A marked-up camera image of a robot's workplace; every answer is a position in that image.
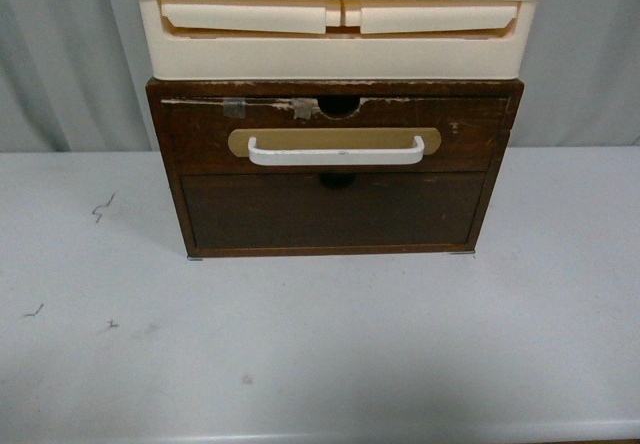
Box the lower wooden drawer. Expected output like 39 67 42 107
182 173 484 250

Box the wooden drawer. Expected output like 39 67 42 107
160 97 508 173
182 173 484 250

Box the dark wooden drawer cabinet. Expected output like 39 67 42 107
144 78 526 259

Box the upper wooden drawer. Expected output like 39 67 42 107
160 97 508 173

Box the cream plastic storage box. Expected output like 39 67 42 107
139 0 536 80

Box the grey curtain backdrop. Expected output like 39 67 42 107
1 0 639 152

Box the white drawer handle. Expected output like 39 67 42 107
247 136 425 166

